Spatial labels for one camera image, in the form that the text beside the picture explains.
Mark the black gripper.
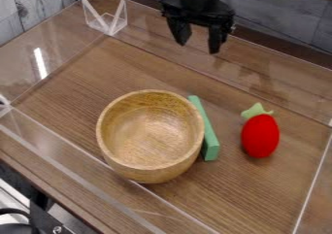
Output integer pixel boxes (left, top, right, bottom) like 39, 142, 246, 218
158, 0, 234, 54

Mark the red felt strawberry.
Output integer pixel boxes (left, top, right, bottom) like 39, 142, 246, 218
241, 102, 279, 158

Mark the black metal bracket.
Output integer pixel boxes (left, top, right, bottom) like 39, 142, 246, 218
29, 201, 74, 234

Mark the clear acrylic enclosure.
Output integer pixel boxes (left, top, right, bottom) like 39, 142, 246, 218
0, 0, 332, 234

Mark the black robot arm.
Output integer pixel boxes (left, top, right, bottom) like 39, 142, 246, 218
158, 0, 234, 54

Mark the wooden bowl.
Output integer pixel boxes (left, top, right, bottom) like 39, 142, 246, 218
95, 89, 205, 184

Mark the green rectangular block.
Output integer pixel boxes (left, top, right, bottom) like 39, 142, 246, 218
187, 95, 219, 161

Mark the black cable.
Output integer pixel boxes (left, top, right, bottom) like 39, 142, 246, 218
0, 207, 31, 218

